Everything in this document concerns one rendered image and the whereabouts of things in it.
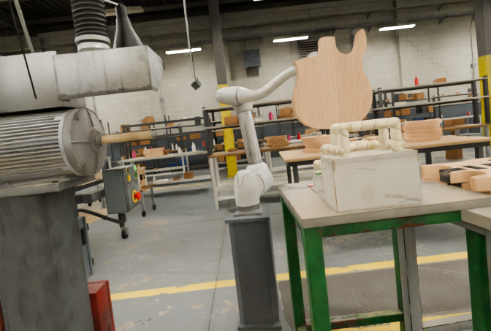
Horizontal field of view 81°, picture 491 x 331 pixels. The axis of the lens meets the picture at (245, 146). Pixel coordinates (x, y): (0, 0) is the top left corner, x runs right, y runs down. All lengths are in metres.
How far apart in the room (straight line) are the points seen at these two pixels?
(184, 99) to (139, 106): 1.92
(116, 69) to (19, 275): 0.79
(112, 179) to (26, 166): 0.34
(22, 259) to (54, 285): 0.14
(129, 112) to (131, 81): 11.97
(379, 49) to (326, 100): 12.58
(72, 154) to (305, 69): 0.96
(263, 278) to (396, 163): 1.19
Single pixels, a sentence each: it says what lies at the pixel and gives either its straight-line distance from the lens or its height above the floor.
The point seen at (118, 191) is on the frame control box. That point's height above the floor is 1.02.
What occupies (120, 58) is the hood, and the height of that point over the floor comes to 1.50.
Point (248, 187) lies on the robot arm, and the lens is 1.78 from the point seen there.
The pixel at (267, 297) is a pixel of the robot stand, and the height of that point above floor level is 0.20.
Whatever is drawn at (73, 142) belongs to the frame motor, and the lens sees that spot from 1.11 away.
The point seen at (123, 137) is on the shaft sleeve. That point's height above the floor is 1.25.
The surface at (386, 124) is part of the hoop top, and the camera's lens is 1.01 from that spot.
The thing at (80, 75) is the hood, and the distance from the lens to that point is 1.07.
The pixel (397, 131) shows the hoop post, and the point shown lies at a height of 1.17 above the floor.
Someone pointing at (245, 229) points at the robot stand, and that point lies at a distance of 1.81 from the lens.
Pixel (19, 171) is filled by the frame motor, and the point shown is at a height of 1.17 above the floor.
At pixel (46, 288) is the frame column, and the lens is 1.31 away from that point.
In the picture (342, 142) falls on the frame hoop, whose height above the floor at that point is 1.15.
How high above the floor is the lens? 1.22
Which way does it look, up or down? 3 degrees down
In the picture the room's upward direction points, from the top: 6 degrees counter-clockwise
